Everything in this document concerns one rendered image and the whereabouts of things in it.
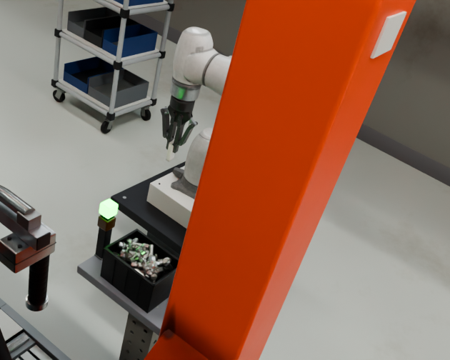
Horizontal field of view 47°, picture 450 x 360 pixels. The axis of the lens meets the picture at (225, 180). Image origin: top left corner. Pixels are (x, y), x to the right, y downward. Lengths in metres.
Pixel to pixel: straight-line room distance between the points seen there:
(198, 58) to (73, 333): 1.12
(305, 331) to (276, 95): 1.73
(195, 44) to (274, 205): 0.85
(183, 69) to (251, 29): 0.87
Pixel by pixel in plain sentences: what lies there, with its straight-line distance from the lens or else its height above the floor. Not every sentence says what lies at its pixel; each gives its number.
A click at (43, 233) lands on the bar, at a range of 0.97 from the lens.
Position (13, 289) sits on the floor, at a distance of 2.21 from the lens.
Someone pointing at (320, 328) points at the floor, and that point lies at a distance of 2.36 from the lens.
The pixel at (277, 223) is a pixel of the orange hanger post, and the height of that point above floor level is 1.20.
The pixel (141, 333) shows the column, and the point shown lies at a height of 0.33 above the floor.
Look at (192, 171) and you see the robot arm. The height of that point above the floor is 0.51.
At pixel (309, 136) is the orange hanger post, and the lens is 0.66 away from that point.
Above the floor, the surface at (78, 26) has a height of 0.53.
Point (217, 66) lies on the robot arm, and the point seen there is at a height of 1.09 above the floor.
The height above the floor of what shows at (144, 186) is 0.30.
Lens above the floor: 1.62
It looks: 33 degrees down
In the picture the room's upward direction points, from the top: 16 degrees clockwise
